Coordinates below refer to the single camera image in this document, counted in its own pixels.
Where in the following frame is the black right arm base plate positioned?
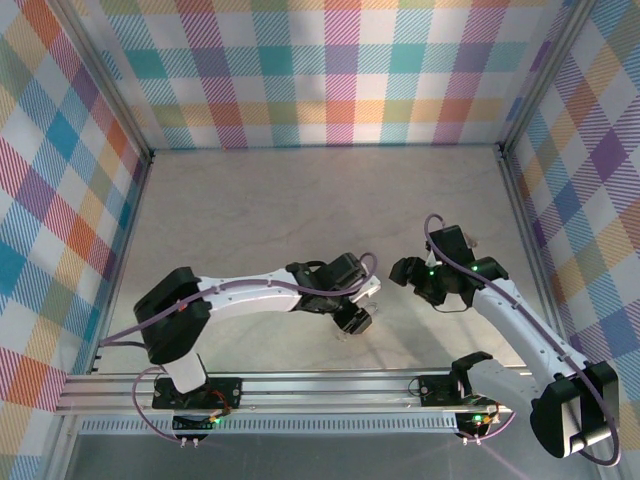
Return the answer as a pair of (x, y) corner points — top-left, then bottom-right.
(416, 372), (502, 407)

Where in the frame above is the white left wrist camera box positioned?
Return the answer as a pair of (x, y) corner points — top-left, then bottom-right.
(348, 276), (385, 305)

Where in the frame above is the aluminium mounting rail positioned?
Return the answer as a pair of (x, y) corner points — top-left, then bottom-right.
(53, 368), (532, 417)

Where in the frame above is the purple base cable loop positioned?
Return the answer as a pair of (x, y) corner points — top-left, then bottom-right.
(477, 407), (517, 444)
(131, 366), (182, 444)

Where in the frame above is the black controller board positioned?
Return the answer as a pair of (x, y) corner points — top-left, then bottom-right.
(171, 413), (224, 449)
(455, 410), (502, 447)

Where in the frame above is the aluminium frame post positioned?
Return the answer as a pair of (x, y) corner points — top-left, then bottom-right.
(47, 0), (155, 480)
(497, 0), (604, 480)

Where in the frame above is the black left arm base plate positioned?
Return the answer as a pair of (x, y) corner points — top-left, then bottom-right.
(151, 376), (245, 412)

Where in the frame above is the slotted grey cable duct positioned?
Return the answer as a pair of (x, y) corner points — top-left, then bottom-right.
(78, 416), (460, 435)

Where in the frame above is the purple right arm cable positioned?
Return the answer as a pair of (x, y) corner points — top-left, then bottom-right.
(423, 213), (624, 467)

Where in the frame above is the thin black wire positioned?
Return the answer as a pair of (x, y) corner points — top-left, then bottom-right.
(433, 293), (475, 315)

